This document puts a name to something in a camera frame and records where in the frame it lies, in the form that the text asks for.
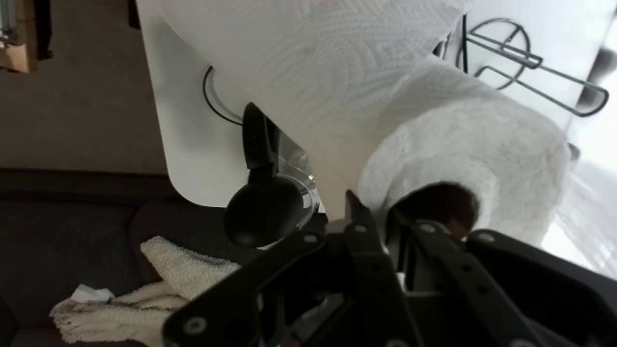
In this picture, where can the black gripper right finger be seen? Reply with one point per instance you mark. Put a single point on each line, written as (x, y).
(503, 290)

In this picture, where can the dark sofa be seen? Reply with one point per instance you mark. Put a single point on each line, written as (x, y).
(60, 230)

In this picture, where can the cream knitted blanket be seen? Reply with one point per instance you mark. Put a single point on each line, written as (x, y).
(139, 315)

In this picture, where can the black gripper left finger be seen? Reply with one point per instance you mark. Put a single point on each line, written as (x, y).
(345, 271)

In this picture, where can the white paper towel roll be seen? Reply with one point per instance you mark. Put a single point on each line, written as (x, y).
(355, 84)

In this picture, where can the wire paper towel holder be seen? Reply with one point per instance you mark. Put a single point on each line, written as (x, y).
(499, 53)

